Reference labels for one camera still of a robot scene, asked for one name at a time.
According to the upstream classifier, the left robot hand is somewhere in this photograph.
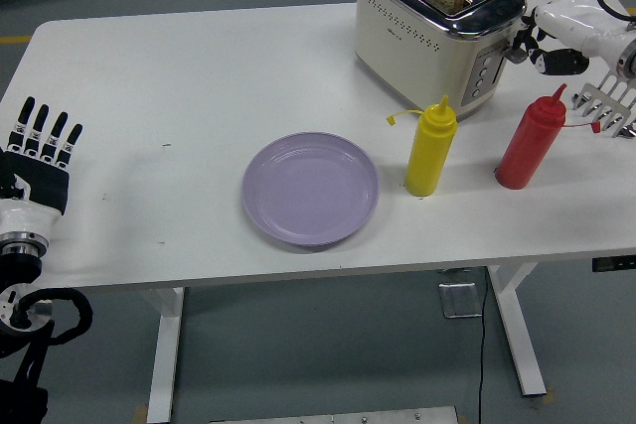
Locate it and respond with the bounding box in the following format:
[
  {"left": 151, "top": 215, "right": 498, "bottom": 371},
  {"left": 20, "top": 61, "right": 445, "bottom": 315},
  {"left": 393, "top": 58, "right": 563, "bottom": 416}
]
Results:
[{"left": 0, "top": 95, "right": 84, "bottom": 242}]

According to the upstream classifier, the purple plate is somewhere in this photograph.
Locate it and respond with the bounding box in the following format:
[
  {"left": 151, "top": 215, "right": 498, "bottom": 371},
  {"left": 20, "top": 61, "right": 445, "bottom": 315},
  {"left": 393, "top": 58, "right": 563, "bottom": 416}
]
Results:
[{"left": 241, "top": 131, "right": 381, "bottom": 248}]

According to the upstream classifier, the cream and chrome toaster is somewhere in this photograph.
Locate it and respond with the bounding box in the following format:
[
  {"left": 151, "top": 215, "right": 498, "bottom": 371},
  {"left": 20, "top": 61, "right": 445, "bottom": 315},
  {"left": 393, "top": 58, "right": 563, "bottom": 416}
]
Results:
[{"left": 353, "top": 0, "right": 530, "bottom": 121}]

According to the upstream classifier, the small metal floor plate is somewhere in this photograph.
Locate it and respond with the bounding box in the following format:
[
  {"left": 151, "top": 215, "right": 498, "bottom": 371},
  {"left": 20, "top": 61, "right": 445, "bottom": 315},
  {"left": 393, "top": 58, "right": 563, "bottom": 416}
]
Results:
[{"left": 437, "top": 282, "right": 484, "bottom": 320}]

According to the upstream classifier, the white table leg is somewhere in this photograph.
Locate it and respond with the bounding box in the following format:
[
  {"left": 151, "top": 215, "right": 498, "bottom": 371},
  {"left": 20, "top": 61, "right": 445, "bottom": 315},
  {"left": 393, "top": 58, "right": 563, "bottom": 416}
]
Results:
[
  {"left": 141, "top": 287, "right": 188, "bottom": 423},
  {"left": 486, "top": 262, "right": 548, "bottom": 398}
]

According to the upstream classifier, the yellow squeeze bottle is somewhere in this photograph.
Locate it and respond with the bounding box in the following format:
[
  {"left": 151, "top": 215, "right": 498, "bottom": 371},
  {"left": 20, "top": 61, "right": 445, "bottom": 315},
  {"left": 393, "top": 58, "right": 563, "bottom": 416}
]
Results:
[{"left": 386, "top": 93, "right": 458, "bottom": 198}]

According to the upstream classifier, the red squeeze bottle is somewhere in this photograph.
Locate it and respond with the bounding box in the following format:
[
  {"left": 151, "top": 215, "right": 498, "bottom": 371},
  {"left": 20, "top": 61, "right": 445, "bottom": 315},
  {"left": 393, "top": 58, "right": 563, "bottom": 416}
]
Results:
[{"left": 494, "top": 82, "right": 603, "bottom": 191}]

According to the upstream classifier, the metal toast rack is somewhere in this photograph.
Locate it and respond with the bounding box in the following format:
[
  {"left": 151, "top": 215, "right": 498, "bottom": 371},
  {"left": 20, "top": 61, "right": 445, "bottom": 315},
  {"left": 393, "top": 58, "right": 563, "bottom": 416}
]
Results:
[{"left": 570, "top": 71, "right": 636, "bottom": 140}]

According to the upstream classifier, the black table control panel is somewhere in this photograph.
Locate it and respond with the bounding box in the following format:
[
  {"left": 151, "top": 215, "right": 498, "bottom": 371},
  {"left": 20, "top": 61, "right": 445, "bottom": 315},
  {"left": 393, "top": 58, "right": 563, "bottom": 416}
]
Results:
[{"left": 590, "top": 254, "right": 636, "bottom": 274}]

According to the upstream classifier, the black floor cable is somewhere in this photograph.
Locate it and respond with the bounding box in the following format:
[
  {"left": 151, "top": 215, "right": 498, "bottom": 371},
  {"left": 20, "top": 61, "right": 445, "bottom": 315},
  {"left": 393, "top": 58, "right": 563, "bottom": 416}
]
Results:
[{"left": 476, "top": 267, "right": 491, "bottom": 424}]

